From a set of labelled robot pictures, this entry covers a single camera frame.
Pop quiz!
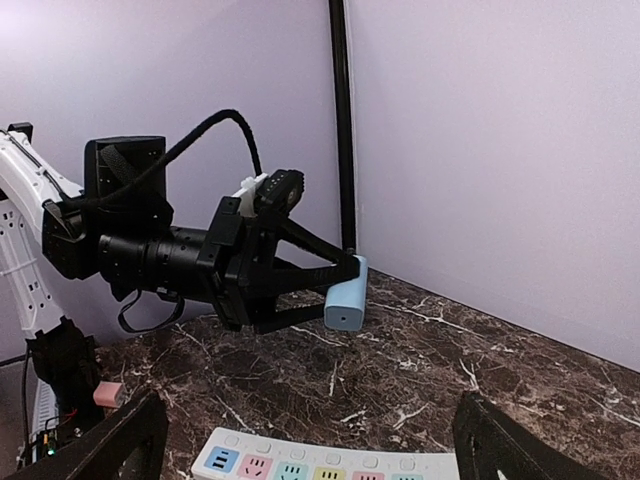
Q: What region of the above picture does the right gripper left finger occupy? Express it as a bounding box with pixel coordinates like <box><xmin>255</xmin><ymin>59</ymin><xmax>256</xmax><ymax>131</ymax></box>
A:
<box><xmin>9</xmin><ymin>390</ymin><xmax>169</xmax><ymax>479</ymax></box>

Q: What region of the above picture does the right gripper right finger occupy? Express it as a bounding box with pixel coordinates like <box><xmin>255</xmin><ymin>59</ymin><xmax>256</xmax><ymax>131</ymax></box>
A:
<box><xmin>452</xmin><ymin>392</ymin><xmax>600</xmax><ymax>480</ymax></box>

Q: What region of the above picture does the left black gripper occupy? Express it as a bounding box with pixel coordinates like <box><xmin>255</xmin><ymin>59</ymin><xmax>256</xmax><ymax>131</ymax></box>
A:
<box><xmin>196</xmin><ymin>196</ymin><xmax>360</xmax><ymax>335</ymax></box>

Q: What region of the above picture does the blue plug adapter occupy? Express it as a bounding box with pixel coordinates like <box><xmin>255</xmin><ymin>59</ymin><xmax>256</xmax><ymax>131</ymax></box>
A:
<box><xmin>324</xmin><ymin>255</ymin><xmax>368</xmax><ymax>332</ymax></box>

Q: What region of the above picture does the white multicolour power strip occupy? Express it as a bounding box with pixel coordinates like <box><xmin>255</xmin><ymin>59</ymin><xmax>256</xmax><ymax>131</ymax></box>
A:
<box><xmin>191</xmin><ymin>428</ymin><xmax>459</xmax><ymax>480</ymax></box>

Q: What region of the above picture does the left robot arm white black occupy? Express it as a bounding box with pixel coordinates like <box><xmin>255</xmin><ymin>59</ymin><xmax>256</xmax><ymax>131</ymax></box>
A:
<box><xmin>1</xmin><ymin>110</ymin><xmax>363</xmax><ymax>433</ymax></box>

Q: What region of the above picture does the pink plug adapter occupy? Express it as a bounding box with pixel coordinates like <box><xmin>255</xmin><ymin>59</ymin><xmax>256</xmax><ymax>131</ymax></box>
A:
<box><xmin>93</xmin><ymin>381</ymin><xmax>125</xmax><ymax>409</ymax></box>

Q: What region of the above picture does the small circuit board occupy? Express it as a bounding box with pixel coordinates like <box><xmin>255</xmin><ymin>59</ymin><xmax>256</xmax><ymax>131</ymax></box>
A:
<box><xmin>30</xmin><ymin>427</ymin><xmax>59</xmax><ymax>463</ymax></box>

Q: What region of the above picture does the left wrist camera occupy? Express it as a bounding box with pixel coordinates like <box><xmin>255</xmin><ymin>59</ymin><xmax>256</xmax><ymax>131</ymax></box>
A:
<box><xmin>233</xmin><ymin>169</ymin><xmax>304</xmax><ymax>217</ymax></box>

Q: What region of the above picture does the left black frame post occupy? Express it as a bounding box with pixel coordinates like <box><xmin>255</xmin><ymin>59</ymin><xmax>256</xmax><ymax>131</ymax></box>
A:
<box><xmin>328</xmin><ymin>0</ymin><xmax>357</xmax><ymax>253</ymax></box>

